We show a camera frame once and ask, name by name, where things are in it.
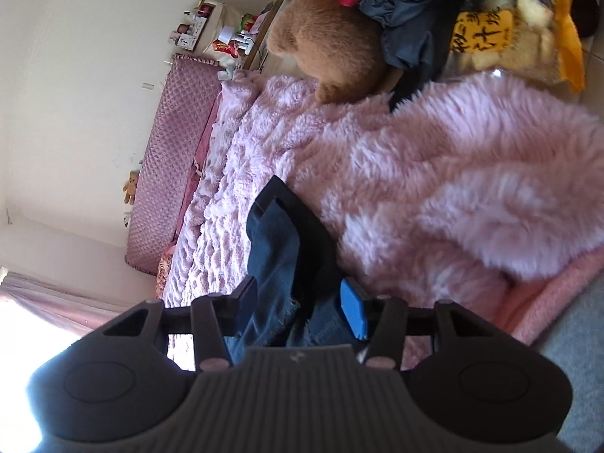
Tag small brown plush toy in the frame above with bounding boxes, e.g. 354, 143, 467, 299
123, 171, 139, 206

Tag white wall shelf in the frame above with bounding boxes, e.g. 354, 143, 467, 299
168, 0, 224, 53

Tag red snack bag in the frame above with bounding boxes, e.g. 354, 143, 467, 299
212, 39, 240, 59

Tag pink fluffy blanket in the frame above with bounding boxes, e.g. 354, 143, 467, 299
163, 74, 603, 344

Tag yellow snack bag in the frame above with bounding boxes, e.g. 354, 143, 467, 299
441, 0, 586, 93

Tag floral pink pillow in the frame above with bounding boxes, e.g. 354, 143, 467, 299
154, 243, 175, 300

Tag large brown teddy bear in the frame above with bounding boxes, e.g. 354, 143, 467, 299
267, 0, 387, 104

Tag black clothing pile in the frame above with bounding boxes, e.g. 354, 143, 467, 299
359, 0, 600, 108

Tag dark navy pants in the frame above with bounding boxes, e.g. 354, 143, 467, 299
225, 176, 364, 364

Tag pink curtain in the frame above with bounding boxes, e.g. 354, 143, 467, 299
1, 272, 130, 336

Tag white bedside lamp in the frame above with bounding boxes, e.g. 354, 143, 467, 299
218, 26, 254, 59

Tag quilted mauve headboard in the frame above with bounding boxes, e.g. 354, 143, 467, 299
125, 54, 221, 275

